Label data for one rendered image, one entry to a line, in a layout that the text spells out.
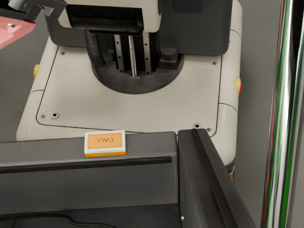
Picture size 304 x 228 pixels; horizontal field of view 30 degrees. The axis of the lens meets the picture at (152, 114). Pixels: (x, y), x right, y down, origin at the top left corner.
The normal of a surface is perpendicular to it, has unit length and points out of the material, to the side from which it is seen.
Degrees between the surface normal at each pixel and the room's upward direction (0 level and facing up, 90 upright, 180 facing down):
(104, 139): 0
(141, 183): 90
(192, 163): 43
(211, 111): 0
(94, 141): 0
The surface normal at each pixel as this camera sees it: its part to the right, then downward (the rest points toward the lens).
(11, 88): -0.04, -0.61
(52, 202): 0.04, 0.79
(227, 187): -0.07, -0.98
